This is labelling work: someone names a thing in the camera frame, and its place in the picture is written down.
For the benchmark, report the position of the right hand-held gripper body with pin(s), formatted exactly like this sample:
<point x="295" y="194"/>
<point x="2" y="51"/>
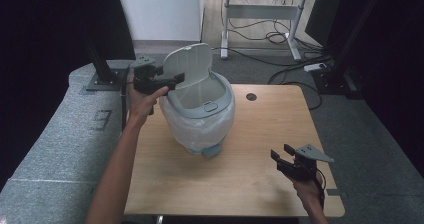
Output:
<point x="303" y="167"/>

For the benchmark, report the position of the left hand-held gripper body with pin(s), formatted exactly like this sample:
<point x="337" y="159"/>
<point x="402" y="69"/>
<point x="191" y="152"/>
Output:
<point x="145" y="80"/>

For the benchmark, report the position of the white grey pedal trash can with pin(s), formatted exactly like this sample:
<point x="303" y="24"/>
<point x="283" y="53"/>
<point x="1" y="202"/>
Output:
<point x="206" y="105"/>

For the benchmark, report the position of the person's left hand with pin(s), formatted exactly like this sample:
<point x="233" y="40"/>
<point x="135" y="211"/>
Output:
<point x="141" y="105"/>

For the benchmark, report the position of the person's right hand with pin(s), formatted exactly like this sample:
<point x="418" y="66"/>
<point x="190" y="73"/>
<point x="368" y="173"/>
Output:
<point x="308" y="192"/>

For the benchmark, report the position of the clear plastic trash bag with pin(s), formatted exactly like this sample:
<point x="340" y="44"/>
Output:
<point x="200" y="130"/>

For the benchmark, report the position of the grey floor outlet plate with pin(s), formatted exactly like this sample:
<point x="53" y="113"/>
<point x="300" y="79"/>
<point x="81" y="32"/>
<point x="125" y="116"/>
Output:
<point x="101" y="120"/>

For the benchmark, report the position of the white panel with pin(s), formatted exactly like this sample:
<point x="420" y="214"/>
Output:
<point x="160" y="10"/>

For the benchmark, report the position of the dark round table grommet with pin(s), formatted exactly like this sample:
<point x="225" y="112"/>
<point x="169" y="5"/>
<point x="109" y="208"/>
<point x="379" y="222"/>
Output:
<point x="251" y="96"/>

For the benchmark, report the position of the white power strip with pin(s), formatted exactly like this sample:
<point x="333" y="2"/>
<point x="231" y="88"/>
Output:
<point x="315" y="67"/>

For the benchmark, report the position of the white-legged wooden desk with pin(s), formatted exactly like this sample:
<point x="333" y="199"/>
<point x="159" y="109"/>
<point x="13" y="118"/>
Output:
<point x="260" y="12"/>

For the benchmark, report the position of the black curtain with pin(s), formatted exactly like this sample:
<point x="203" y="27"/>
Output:
<point x="43" y="34"/>
<point x="396" y="50"/>

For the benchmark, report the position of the black metal stand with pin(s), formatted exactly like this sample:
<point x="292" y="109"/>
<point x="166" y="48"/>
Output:
<point x="346" y="44"/>

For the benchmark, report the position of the black computer tower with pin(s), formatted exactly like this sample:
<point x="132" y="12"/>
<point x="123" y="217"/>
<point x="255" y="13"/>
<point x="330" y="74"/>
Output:
<point x="323" y="17"/>

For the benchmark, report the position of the black stand with base plate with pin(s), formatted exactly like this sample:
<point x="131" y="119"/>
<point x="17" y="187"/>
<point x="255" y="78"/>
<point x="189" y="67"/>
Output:
<point x="103" y="67"/>

